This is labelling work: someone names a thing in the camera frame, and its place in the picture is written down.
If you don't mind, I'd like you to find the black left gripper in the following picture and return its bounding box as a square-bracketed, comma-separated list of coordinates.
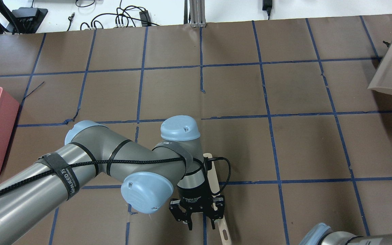
[168, 168, 225, 230]

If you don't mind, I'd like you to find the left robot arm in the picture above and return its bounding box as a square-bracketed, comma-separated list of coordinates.
[0, 115, 226, 245]

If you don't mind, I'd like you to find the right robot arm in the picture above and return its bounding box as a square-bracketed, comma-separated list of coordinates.
[299, 222, 392, 245]

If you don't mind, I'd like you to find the black power adapter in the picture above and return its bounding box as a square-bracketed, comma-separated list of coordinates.
[262, 0, 273, 19]

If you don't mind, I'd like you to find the aluminium frame post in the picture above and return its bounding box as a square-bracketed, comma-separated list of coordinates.
[189, 0, 207, 28]

